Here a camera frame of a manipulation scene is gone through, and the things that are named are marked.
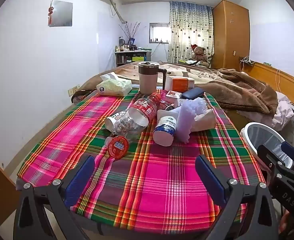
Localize wall socket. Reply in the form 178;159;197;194
68;85;80;97

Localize red lidded jelly cup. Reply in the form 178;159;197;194
104;135;130;158

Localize orange and white box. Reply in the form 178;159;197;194
165;76;195;92

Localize brown teddy bear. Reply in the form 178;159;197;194
189;44;210;67

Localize patterned paper cup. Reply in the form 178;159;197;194
104;110;128;133

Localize beige mug with brown handle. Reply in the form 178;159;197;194
137;61;167;95

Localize air conditioner pipe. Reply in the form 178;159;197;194
109;0;127;23

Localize wooden wardrobe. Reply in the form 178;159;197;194
213;0;250;72

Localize red drink can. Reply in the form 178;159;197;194
162;100;176;112

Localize white foam net sleeve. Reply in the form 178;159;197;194
178;97;209;144

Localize purple milk drink carton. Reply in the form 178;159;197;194
191;109;217;132

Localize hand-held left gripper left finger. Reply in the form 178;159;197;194
13;155;96;240

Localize clear bottle with red label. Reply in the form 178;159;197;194
110;92;162;143

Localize power strip with chargers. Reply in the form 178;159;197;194
239;56;255;67

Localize cluttered desk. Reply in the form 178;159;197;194
115;49;152;68

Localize window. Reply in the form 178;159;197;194
149;22;170;43

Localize dark blue case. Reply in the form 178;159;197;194
181;87;205;100

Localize silver wall panel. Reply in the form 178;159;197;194
48;0;73;27

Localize red hanging ornament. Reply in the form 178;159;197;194
47;1;54;26

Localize tan bed cover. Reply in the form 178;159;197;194
72;60;227;100

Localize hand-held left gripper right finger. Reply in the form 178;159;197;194
195;154;279;240

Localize person's right hand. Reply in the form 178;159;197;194
280;212;294;233

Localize small pink carton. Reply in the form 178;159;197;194
166;90;183;99

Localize brown blanket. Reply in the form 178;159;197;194
204;68;279;117

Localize white bottle with blue label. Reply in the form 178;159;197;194
153;109;181;147

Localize pink cloth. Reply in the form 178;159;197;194
272;91;294;130

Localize vase with branches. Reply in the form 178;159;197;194
119;21;141;45

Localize wooden headboard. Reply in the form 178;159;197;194
244;62;294;105

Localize plaid tablecloth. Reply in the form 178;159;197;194
17;89;266;233

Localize tissue pack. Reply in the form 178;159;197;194
96;72;133;97

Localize patterned curtain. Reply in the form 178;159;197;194
168;1;214;64

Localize white trash bin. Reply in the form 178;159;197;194
240;122;294;170

